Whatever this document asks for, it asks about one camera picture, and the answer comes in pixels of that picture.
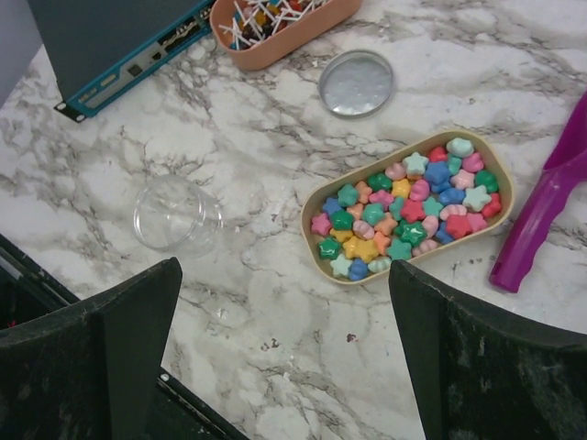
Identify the pink tray of lollipops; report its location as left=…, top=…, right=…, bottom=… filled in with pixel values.
left=210, top=1, right=362, bottom=72

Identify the dark teal network switch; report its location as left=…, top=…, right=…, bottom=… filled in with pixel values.
left=28, top=0, right=215, bottom=123

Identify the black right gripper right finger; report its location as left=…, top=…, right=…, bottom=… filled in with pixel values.
left=388, top=260, right=586, bottom=439

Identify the beige tray of star candies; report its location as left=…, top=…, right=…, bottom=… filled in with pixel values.
left=301, top=130, right=514, bottom=285

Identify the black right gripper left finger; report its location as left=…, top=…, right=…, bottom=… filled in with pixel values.
left=1, top=258, right=183, bottom=439

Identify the silver round jar lid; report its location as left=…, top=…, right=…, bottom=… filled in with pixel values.
left=317, top=49, right=394, bottom=119

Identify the black mounting rail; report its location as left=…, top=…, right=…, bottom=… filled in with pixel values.
left=1, top=240, right=240, bottom=439

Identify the purple plastic scoop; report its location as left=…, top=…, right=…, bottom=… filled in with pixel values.
left=489, top=96, right=586, bottom=293

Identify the clear plastic jar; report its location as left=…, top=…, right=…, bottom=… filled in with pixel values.
left=132, top=174, right=224, bottom=258

